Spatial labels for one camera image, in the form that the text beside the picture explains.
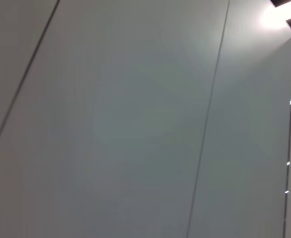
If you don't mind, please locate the bright ceiling light strip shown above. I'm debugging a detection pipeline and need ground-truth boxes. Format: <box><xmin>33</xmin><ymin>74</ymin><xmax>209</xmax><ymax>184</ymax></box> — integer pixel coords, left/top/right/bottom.
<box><xmin>258</xmin><ymin>0</ymin><xmax>291</xmax><ymax>34</ymax></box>

